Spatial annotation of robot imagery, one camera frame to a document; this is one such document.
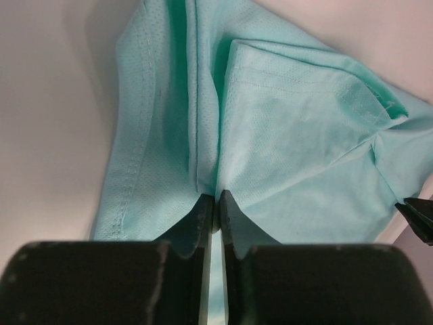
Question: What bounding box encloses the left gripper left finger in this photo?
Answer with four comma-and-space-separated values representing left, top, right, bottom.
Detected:
1, 195, 214, 324

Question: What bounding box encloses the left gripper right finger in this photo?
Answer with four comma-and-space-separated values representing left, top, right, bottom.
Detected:
219, 190, 432, 324

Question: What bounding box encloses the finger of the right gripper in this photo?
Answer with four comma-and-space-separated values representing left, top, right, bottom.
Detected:
395, 198, 433, 246

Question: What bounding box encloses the mint green t shirt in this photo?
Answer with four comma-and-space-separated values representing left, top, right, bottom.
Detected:
88, 0, 433, 325

